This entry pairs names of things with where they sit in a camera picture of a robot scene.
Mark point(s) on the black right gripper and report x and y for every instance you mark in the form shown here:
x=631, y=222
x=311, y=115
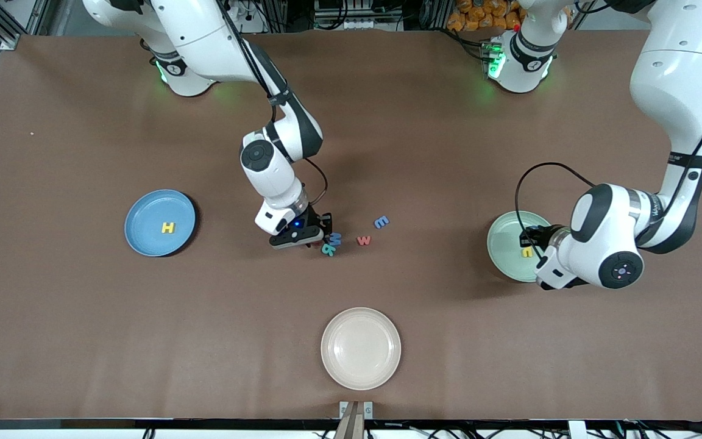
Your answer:
x=315, y=218

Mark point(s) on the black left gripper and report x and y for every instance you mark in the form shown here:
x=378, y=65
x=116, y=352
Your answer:
x=542, y=236

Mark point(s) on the teal foam letter b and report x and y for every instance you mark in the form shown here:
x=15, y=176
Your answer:
x=329, y=250

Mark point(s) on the blue uppercase foam letter E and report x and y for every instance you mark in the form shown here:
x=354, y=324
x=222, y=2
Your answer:
x=381, y=222

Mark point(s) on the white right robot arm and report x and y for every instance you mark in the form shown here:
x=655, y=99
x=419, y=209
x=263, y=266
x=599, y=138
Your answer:
x=272, y=177

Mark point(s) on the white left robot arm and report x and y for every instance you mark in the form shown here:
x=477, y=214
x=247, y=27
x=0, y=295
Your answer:
x=601, y=244

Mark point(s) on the green plate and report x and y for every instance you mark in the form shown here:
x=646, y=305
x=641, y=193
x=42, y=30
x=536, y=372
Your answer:
x=503, y=250

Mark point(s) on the beige plate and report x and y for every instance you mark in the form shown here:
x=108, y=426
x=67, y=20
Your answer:
x=360, y=349

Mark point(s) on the blue plate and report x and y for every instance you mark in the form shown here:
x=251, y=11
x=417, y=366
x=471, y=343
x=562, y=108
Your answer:
x=144, y=213

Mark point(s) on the blue foam letter M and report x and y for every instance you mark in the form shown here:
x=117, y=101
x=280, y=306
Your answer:
x=337, y=239

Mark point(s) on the red foam letter w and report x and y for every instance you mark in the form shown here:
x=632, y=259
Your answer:
x=364, y=240

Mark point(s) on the white power strip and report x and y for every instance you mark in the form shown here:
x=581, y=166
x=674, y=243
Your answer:
x=363, y=24

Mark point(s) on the beige mounting bar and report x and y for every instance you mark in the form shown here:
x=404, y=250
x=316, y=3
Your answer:
x=351, y=427

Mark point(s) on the bag of orange items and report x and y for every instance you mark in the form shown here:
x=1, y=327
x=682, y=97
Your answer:
x=479, y=15

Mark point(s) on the metal clamp bracket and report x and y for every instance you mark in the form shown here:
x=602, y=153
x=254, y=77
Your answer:
x=343, y=407

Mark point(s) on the small white bracket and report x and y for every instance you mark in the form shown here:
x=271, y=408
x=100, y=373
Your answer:
x=576, y=430

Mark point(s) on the aluminium frame profile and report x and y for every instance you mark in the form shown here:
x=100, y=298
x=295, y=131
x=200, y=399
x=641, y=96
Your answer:
x=8, y=41

